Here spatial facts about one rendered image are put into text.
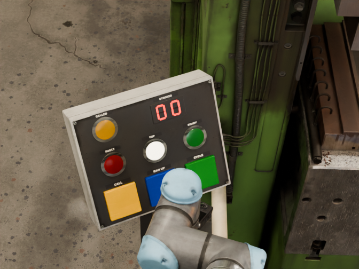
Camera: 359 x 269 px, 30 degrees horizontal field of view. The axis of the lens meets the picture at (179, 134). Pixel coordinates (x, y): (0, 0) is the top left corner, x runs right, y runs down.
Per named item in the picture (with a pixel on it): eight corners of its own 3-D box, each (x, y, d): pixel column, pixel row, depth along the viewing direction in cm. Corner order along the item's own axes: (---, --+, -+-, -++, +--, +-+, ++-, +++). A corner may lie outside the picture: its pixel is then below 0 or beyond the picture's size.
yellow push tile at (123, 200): (142, 211, 155) (135, 182, 152) (111, 221, 153) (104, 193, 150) (139, 208, 156) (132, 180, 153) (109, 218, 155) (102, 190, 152)
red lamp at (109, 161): (124, 175, 150) (123, 164, 147) (103, 175, 150) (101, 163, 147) (124, 164, 152) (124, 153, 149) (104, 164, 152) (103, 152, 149)
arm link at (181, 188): (153, 194, 120) (168, 159, 126) (153, 227, 129) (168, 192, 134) (195, 206, 119) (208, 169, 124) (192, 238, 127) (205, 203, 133)
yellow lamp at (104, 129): (115, 141, 147) (114, 128, 143) (94, 141, 147) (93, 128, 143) (116, 131, 149) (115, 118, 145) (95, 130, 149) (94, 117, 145)
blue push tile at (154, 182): (181, 196, 157) (175, 168, 155) (152, 207, 155) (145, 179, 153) (179, 193, 159) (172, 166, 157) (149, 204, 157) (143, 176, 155)
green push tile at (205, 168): (219, 183, 160) (214, 155, 157) (191, 193, 159) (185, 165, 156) (216, 180, 162) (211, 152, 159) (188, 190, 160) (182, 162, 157)
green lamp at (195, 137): (204, 148, 156) (205, 136, 152) (184, 148, 156) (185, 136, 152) (204, 138, 158) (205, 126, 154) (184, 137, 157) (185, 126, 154)
